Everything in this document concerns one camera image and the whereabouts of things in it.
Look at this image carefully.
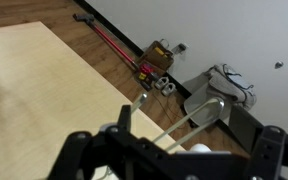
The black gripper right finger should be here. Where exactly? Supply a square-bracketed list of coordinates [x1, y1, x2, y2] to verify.
[228, 104, 288, 180]

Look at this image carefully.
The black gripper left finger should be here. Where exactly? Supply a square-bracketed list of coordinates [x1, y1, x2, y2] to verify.
[46, 104, 192, 180]

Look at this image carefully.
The chrome wire paper towel stand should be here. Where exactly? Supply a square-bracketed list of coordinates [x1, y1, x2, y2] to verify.
[95, 92, 226, 180]

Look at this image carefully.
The grey clothes pile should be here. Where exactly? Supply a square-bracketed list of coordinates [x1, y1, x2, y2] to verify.
[205, 63, 258, 112]

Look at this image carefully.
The small metal door stopper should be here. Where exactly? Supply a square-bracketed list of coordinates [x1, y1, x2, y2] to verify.
[273, 60, 285, 70]

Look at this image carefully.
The white shoe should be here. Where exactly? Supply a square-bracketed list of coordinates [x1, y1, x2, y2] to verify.
[161, 82, 177, 97]
[154, 76, 170, 91]

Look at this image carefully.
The brown paper bag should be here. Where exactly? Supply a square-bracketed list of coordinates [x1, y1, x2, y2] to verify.
[144, 38, 176, 77]

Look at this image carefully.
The red stick vacuum cleaner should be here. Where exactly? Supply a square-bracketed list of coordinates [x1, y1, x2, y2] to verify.
[72, 12, 160, 92]

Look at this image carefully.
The thin cable on floor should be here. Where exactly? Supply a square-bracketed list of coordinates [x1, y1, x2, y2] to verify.
[152, 91, 199, 130]

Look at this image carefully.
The white wall outlet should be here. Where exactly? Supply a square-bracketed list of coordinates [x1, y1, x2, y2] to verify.
[170, 42, 189, 56]

